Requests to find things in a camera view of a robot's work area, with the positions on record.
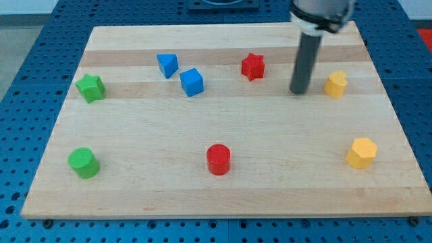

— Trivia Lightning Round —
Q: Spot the blue cube block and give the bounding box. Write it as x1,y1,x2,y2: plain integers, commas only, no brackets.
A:
180,68,204,97

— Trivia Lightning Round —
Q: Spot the red star block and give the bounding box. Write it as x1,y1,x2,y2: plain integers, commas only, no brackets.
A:
241,53,265,81

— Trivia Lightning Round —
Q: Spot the yellow heart block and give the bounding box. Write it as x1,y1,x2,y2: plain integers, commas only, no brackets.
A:
324,70,347,99

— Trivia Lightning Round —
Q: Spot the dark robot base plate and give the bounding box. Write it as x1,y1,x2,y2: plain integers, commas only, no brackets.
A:
186,0,260,10

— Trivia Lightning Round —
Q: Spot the wooden board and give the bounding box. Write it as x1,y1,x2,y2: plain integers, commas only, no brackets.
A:
22,22,431,220

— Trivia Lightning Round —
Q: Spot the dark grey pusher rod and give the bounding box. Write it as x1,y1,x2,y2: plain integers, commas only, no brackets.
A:
290,33,322,95

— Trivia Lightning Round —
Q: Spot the blue triangle block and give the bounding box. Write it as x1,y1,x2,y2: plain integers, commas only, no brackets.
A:
157,54,178,79

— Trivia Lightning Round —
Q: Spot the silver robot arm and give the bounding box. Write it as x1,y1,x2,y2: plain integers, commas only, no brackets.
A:
290,0,355,95

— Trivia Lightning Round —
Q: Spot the red cylinder block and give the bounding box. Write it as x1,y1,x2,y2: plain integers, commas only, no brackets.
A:
206,144,231,176

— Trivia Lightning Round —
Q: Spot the green star block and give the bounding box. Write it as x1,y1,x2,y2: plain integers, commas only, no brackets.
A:
75,74,105,103

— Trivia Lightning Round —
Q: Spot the green cylinder block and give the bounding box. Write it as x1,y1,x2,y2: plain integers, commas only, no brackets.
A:
67,147,100,179

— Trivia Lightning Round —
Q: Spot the yellow pentagon block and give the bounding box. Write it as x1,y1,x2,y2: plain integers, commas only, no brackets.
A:
346,138,378,169

